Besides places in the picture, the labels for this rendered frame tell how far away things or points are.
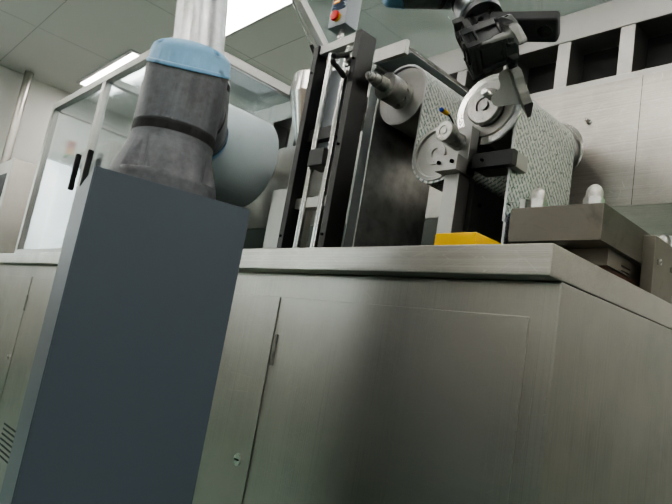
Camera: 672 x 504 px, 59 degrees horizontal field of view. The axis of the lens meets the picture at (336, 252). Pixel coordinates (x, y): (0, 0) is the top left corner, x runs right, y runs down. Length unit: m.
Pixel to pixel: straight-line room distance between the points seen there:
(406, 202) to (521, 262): 0.79
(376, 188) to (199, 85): 0.67
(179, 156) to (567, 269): 0.51
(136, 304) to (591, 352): 0.57
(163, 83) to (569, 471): 0.71
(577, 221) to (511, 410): 0.38
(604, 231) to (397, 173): 0.63
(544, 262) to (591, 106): 0.85
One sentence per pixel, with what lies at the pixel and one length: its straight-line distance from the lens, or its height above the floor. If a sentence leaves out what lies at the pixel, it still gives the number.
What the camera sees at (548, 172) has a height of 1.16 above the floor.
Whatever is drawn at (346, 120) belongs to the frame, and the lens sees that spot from 1.31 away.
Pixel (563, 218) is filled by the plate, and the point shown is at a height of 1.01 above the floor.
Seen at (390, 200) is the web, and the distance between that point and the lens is 1.46.
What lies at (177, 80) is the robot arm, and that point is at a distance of 0.86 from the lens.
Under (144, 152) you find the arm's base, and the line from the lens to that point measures 0.84.
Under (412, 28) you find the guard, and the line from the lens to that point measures 1.95.
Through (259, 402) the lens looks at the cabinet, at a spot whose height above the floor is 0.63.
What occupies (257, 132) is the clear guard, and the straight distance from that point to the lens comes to 2.04.
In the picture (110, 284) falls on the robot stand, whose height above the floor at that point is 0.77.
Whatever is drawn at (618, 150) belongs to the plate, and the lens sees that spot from 1.46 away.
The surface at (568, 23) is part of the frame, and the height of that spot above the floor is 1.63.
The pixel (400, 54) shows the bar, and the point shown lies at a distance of 1.45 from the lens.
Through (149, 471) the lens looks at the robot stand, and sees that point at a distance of 0.79.
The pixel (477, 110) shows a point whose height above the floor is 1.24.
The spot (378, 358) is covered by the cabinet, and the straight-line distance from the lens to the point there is 0.89.
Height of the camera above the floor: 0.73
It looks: 9 degrees up
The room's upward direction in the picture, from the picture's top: 10 degrees clockwise
